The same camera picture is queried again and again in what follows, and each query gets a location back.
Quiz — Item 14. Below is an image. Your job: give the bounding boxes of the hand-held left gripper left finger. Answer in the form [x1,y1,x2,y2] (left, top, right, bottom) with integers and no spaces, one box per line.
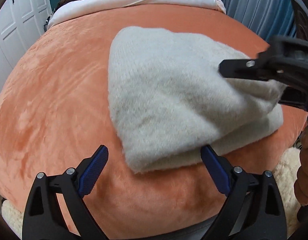
[23,144,109,240]

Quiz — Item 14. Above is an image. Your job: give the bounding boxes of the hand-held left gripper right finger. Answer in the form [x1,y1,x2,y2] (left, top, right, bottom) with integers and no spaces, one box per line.
[200,144,287,240]

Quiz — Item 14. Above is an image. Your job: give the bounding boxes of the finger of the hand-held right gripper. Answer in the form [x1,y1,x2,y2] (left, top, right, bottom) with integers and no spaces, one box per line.
[278,85,308,112]
[218,51,278,82]

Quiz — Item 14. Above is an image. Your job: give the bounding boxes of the grey sweater with black hearts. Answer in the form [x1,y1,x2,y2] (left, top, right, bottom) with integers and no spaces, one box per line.
[108,26,288,175]

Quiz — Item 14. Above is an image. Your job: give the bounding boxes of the person's right hand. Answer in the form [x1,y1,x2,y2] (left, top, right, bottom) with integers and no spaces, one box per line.
[293,114,308,205]

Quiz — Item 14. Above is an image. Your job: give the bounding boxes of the blue-grey curtain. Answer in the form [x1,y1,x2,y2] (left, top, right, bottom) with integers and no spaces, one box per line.
[216,0,308,47]

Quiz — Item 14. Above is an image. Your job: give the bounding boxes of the cream fluffy rug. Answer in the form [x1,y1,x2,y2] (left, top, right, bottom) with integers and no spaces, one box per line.
[1,147,306,240]

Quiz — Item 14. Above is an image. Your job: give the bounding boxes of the orange plush blanket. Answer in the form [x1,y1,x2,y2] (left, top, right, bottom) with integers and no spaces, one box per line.
[0,5,308,233]

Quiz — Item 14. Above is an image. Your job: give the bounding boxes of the white wardrobe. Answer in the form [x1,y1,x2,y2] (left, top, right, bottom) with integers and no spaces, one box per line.
[0,0,54,85]

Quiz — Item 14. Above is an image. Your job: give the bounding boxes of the brown knitted cloth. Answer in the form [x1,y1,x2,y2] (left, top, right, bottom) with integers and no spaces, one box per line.
[54,0,99,12]

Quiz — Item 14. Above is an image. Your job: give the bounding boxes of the dark grey bed frame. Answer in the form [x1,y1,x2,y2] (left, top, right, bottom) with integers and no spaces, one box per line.
[191,217,223,240]

